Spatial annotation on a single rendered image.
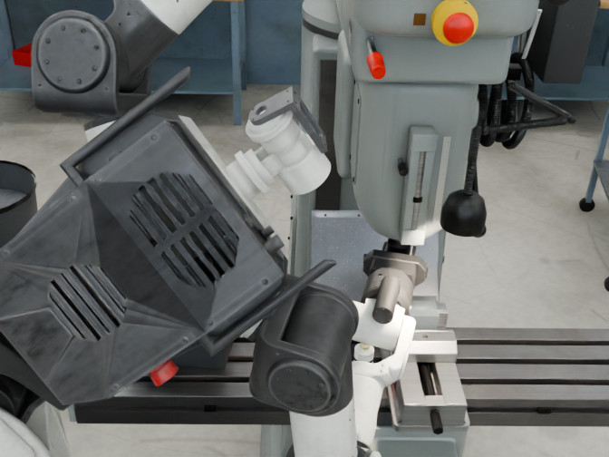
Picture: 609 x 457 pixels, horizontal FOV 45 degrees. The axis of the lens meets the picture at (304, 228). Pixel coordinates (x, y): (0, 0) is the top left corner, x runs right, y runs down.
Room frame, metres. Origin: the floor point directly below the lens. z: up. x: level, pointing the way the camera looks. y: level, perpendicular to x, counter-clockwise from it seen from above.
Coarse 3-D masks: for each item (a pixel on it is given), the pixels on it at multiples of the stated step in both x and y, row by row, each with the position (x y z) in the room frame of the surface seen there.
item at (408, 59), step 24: (360, 48) 1.09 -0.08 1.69; (384, 48) 1.09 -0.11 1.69; (408, 48) 1.09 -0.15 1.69; (432, 48) 1.09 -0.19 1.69; (456, 48) 1.09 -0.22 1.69; (480, 48) 1.09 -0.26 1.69; (504, 48) 1.09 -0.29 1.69; (360, 72) 1.09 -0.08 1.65; (408, 72) 1.09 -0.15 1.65; (432, 72) 1.09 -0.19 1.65; (456, 72) 1.09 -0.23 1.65; (480, 72) 1.09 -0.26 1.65; (504, 72) 1.10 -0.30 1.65
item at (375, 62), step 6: (372, 36) 1.09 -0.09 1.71; (366, 42) 1.07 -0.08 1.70; (372, 42) 1.06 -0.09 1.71; (372, 48) 1.03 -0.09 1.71; (372, 54) 0.99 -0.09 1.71; (378, 54) 0.99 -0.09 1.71; (366, 60) 1.00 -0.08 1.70; (372, 60) 0.97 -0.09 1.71; (378, 60) 0.97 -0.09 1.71; (372, 66) 0.95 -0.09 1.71; (378, 66) 0.95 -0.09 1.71; (384, 66) 0.96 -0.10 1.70; (372, 72) 0.95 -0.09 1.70; (378, 72) 0.95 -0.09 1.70; (384, 72) 0.95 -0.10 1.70; (378, 78) 0.95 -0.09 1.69
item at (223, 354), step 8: (192, 352) 1.17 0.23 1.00; (200, 352) 1.17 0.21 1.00; (224, 352) 1.17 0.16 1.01; (176, 360) 1.18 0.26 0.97; (184, 360) 1.18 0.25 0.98; (192, 360) 1.17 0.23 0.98; (200, 360) 1.17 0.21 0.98; (208, 360) 1.17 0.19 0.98; (216, 360) 1.17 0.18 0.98; (224, 360) 1.17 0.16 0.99; (216, 368) 1.17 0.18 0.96; (224, 368) 1.17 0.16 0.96
